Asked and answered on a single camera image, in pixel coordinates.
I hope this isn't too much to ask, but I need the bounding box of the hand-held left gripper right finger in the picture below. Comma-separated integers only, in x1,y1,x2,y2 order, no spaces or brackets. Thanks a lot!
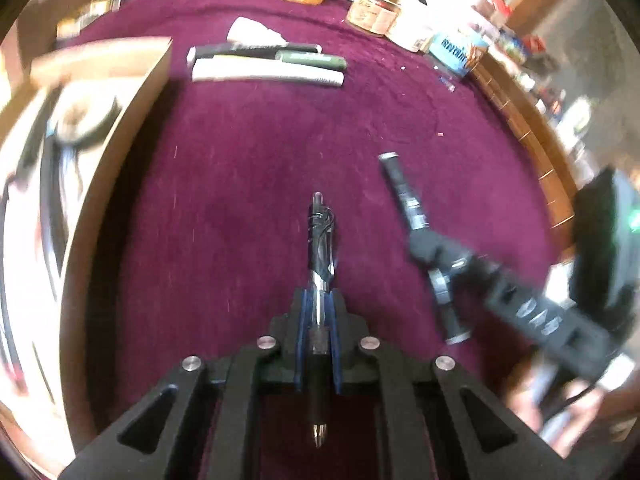
325,287,571,480

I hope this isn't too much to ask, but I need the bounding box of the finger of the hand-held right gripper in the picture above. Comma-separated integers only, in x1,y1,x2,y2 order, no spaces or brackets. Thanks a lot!
407,230,481,273
429,267,473,346

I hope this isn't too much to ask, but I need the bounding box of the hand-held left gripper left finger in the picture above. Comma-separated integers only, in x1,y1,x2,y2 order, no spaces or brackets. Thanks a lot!
60,287,308,480

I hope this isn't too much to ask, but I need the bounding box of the silver-ended black marker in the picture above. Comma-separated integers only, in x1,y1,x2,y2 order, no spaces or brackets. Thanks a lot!
378,152,431,233

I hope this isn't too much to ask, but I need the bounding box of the black silver pen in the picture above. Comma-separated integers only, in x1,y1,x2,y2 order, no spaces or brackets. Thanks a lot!
304,191,342,448

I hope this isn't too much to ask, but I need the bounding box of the green marker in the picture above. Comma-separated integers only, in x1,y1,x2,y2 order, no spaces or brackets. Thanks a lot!
274,49,348,72

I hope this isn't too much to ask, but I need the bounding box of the white marker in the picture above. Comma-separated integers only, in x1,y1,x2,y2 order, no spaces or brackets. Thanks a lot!
191,58,346,88

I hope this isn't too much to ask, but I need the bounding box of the cardboard box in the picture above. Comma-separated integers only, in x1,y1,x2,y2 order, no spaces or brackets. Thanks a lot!
0,37,173,466

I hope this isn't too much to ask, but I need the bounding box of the white dropper bottle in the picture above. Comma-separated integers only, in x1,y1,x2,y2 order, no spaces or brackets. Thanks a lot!
226,16,288,48

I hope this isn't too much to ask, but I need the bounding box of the white-tipped black marker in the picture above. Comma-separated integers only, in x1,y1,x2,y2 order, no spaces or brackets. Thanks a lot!
187,42,323,63

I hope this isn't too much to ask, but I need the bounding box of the black tape roll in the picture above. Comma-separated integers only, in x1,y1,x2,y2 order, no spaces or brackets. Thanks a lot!
52,92,123,146

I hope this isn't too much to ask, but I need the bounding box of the wooden cabinet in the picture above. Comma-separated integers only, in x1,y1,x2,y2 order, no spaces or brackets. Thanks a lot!
467,52,578,261

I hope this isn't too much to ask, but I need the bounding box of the blue label clear jar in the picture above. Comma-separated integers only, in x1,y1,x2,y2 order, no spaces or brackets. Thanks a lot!
427,27,493,78

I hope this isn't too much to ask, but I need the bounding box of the white plastic tub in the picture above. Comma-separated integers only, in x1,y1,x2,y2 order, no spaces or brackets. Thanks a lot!
387,7,441,53

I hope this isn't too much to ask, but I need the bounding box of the brown clear jar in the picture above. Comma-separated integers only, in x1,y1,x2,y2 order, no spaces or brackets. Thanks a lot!
346,0,401,36

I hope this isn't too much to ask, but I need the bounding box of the red lid clear jar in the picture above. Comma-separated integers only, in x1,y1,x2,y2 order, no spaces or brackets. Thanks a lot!
472,0,516,26

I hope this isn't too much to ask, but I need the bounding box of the yellow packet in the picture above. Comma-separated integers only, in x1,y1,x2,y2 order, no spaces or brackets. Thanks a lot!
55,0,113,41

